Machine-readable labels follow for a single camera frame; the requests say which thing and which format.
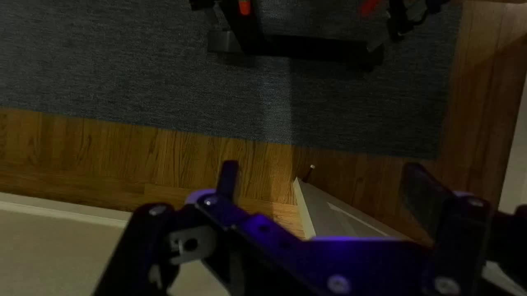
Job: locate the grey carpet rug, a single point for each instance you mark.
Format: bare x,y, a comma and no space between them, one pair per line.
137,72

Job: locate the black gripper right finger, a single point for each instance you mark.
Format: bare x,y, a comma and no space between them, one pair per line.
455,236

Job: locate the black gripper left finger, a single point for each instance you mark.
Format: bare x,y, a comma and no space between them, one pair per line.
165,248

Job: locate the white baseboard strip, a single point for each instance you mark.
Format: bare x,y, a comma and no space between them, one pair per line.
50,208

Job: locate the white door jamb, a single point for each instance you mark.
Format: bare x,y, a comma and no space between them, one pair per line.
516,159

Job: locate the black robot base with orange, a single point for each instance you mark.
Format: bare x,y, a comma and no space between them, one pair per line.
307,27

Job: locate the white panelled door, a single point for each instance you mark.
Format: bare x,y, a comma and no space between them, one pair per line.
335,216

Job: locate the small metal door stopper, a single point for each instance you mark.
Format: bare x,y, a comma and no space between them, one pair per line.
312,167

